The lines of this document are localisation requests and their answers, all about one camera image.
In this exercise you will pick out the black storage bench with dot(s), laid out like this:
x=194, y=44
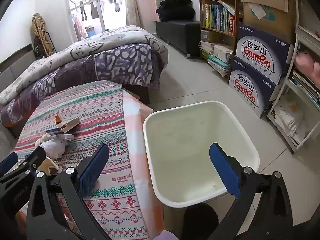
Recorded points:
x=177, y=33

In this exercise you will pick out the brown cardboard box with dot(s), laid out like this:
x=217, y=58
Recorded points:
x=272, y=17

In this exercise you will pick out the blue bucket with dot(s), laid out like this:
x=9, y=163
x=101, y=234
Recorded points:
x=91, y=32

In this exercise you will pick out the striped patterned tablecloth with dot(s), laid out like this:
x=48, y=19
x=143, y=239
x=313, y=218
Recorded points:
x=100, y=110

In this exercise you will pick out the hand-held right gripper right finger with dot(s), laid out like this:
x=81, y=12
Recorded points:
x=225, y=172

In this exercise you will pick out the row of colourful books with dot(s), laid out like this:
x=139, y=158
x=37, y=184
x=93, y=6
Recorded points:
x=217, y=18

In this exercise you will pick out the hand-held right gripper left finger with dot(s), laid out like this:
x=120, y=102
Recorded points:
x=92, y=171

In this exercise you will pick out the white shelf unit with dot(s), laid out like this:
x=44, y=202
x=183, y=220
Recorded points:
x=300, y=92

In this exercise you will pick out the grey bear print quilt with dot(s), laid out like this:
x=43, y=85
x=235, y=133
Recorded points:
x=100, y=40

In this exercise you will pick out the pale paper wad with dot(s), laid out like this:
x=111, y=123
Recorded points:
x=53, y=148

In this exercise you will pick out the pale curtain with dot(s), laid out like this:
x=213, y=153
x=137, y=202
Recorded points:
x=131, y=2

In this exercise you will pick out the orange peel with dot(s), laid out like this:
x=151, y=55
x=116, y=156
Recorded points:
x=58, y=119

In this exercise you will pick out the pink checkered cloth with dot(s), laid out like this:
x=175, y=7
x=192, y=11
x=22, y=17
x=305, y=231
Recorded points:
x=135, y=120

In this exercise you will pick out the white plastic bin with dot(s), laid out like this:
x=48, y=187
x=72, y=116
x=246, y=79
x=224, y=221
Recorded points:
x=187, y=142

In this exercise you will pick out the grey padded headboard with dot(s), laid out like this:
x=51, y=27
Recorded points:
x=15, y=62

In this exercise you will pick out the stack of books and papers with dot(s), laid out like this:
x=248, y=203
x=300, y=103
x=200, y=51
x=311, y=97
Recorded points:
x=217, y=55

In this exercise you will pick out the crumpled white tissue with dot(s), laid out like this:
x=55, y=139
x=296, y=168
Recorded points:
x=41, y=140

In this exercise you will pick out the black clothes pile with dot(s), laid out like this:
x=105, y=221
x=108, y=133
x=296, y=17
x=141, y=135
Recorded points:
x=176, y=7

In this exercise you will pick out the blue and white carton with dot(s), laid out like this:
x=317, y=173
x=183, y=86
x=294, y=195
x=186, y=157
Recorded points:
x=250, y=90
x=262, y=52

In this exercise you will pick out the dark fuzzy cloth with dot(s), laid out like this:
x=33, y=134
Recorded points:
x=200, y=220

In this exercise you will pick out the dark bed base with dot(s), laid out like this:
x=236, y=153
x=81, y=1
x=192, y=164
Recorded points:
x=140, y=96

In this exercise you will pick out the plaid coat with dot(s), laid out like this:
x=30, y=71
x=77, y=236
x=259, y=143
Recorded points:
x=41, y=32

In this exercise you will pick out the small white box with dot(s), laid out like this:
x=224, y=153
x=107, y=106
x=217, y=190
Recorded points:
x=65, y=137

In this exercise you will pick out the purple patterned blanket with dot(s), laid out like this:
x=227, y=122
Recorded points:
x=125, y=62

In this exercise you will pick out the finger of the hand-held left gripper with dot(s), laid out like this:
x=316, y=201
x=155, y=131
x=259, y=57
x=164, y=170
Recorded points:
x=35, y=158
x=8, y=161

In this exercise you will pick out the gold box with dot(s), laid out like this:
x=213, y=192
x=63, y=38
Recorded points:
x=72, y=124

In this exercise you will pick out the wooden bookshelf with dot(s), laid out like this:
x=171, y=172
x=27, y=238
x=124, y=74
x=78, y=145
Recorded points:
x=237, y=10

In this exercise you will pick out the hanging clothes on rack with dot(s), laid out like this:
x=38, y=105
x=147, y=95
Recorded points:
x=93, y=5

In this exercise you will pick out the blue and white flat box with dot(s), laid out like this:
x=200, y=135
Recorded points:
x=53, y=130

